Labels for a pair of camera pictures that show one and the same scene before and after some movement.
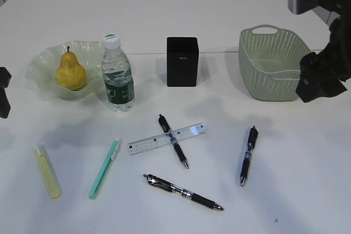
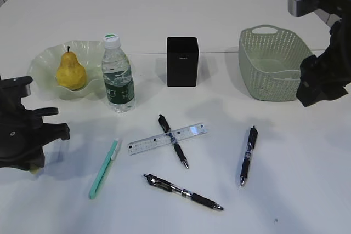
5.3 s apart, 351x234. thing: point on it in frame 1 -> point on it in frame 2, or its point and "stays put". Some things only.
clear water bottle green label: [118, 76] stays put
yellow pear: [71, 75] stays put
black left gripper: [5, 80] -> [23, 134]
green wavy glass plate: [42, 69] stays put
